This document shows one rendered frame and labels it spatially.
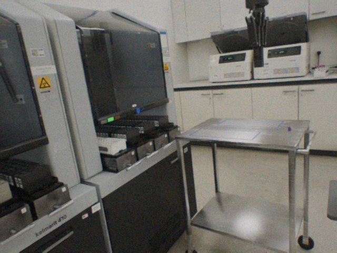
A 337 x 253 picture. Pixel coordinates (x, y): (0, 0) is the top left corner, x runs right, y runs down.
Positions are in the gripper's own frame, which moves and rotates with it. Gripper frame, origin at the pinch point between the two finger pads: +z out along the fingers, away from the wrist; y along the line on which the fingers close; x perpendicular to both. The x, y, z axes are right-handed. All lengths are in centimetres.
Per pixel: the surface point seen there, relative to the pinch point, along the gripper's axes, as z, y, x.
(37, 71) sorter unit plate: -5, -54, 61
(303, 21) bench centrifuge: -29, 237, 63
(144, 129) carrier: 34, 0, 71
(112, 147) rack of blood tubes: 34, -28, 61
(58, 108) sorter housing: 11, -49, 62
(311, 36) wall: -14, 274, 66
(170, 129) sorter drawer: 38, 18, 68
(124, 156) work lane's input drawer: 39, -24, 58
